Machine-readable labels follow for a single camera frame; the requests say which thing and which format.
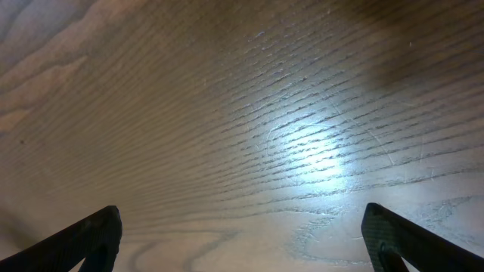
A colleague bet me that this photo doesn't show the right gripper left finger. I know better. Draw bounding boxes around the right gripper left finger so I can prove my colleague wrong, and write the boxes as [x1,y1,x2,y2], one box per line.
[1,206,123,272]

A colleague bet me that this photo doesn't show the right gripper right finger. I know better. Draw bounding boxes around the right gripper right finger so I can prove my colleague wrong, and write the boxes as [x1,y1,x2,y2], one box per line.
[361,202,483,271]

